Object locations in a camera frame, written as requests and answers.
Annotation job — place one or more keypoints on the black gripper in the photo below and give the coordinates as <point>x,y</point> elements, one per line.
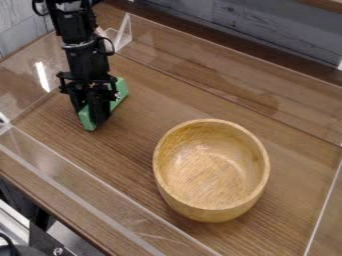
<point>87,81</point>

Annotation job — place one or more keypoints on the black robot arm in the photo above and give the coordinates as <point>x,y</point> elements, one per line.
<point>72,18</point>

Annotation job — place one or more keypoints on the clear acrylic tray enclosure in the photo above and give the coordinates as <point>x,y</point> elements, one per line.
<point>91,177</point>

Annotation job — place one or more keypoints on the green rectangular block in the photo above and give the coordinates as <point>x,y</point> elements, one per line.
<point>119,93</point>

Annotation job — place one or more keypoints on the black metal bracket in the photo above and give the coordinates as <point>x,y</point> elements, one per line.
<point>44,242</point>

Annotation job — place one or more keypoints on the brown wooden bowl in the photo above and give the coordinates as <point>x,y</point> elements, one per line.
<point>211,168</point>

